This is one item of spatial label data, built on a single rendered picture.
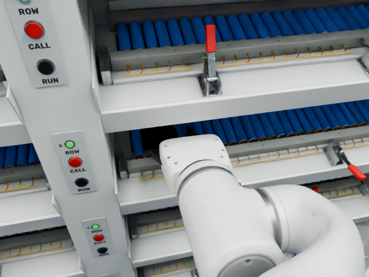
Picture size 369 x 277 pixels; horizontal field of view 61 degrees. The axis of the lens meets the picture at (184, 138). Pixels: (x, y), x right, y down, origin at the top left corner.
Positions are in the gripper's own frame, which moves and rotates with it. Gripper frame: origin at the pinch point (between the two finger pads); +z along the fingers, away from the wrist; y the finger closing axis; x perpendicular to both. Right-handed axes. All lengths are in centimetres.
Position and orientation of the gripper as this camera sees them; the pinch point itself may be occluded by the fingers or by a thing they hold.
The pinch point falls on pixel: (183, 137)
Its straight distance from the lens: 57.2
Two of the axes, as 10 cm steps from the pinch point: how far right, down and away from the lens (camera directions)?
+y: -9.8, 1.2, -1.6
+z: -1.9, -4.2, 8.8
